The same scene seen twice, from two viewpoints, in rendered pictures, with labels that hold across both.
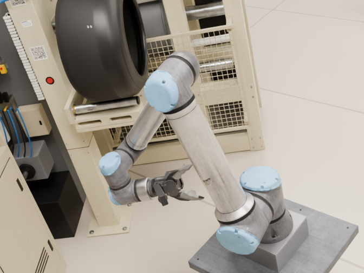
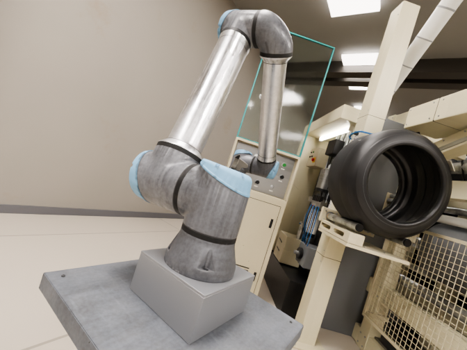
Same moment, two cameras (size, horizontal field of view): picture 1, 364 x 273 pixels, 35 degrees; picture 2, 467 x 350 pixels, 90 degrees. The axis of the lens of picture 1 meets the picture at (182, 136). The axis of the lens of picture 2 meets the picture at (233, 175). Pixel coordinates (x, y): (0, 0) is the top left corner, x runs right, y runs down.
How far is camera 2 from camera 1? 2.21 m
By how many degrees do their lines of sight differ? 78
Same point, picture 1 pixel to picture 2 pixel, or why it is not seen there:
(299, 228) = (183, 290)
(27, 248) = (238, 246)
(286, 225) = (181, 252)
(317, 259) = (121, 333)
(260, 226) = (151, 168)
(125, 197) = not seen: hidden behind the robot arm
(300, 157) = not seen: outside the picture
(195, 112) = (223, 38)
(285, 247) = (153, 268)
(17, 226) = (244, 229)
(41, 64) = not seen: hidden behind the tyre
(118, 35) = (368, 148)
